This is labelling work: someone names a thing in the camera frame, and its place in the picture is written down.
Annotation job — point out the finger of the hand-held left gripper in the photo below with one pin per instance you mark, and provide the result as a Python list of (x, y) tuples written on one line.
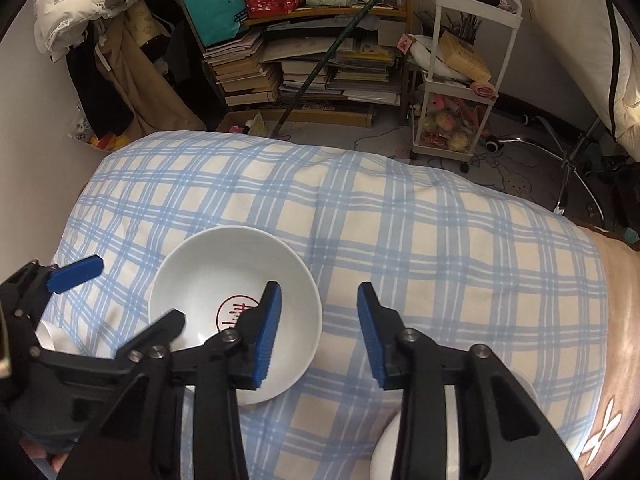
[(160, 332), (75, 272)]

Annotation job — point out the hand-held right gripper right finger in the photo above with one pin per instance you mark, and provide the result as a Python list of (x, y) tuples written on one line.
[(370, 335)]

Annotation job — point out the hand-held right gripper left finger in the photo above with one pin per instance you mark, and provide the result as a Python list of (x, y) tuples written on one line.
[(265, 335)]

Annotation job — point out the small white cherry plate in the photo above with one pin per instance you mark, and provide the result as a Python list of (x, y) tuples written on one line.
[(57, 340)]

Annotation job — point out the small red patterned bowl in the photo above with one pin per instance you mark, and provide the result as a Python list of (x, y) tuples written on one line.
[(215, 280)]

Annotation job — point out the large red patterned bowl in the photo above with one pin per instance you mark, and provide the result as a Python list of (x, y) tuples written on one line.
[(387, 452)]

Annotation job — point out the person's left hand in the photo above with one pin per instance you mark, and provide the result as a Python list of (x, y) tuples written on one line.
[(50, 462)]

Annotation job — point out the blue plaid cloth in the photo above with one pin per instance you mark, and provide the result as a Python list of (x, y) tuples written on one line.
[(400, 220)]

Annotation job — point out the floral print bag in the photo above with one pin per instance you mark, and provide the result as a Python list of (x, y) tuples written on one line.
[(82, 127)]

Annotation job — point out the black garment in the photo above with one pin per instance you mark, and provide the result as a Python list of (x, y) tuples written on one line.
[(95, 90)]

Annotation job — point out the beige coat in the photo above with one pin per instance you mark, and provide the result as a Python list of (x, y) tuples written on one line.
[(145, 95)]

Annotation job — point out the white rolling cart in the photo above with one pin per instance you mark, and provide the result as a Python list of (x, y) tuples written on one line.
[(440, 152)]

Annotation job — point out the bag of round toys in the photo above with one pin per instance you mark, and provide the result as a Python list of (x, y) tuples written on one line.
[(450, 130)]

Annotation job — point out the brown flower blanket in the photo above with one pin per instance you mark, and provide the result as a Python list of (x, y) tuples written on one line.
[(620, 310)]

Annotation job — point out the stack of books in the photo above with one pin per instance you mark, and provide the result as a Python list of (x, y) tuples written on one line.
[(350, 77), (240, 75)]

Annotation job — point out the white puffer jacket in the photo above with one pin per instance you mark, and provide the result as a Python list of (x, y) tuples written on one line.
[(65, 15)]

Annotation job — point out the dark green pole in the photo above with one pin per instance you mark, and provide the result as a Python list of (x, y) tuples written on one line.
[(320, 67)]

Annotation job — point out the tan cardboard box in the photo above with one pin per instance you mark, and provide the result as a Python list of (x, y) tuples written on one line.
[(465, 57)]

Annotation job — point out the teal cardboard box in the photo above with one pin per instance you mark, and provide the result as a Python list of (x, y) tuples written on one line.
[(212, 5)]

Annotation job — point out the wooden bookshelf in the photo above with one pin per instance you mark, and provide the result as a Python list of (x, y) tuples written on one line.
[(310, 12)]

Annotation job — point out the office chair with cushion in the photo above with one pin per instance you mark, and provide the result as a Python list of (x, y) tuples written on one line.
[(627, 85)]

